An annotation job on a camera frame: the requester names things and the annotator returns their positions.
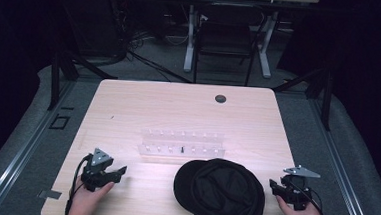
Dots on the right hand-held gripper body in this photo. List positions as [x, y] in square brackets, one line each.
[297, 191]

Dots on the grey table grommet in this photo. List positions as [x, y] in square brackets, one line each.
[220, 98]

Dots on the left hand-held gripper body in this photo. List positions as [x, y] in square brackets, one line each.
[96, 173]

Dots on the grey tape strip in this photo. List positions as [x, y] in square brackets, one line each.
[49, 194]

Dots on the black tape rectangle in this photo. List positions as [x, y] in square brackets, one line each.
[59, 122]

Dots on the clear acrylic rack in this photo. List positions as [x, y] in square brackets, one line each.
[182, 144]

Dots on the person's left hand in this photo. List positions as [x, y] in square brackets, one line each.
[84, 202]

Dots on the black chair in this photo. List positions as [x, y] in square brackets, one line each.
[226, 36]

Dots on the black cloth hat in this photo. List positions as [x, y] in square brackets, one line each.
[228, 193]
[183, 184]

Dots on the aluminium floor rail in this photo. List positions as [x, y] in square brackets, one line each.
[25, 151]
[338, 170]

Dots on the black metal stand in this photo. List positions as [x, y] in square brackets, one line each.
[326, 95]
[56, 79]

